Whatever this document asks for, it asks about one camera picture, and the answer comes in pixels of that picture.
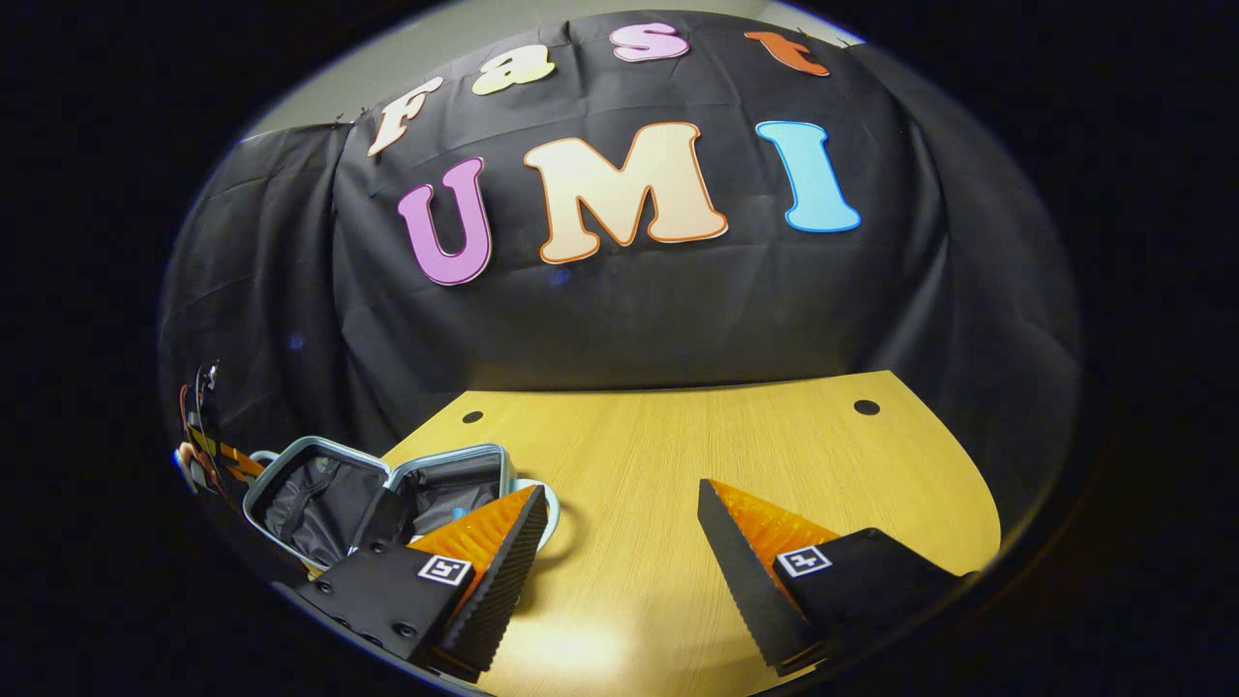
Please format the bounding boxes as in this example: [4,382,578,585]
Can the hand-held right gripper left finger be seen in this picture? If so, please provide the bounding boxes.
[295,484,550,679]

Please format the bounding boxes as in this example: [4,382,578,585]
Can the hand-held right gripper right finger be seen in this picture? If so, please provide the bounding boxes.
[697,478,979,677]

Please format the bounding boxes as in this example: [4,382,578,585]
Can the light blue suitcase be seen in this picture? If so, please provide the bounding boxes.
[242,436,562,572]

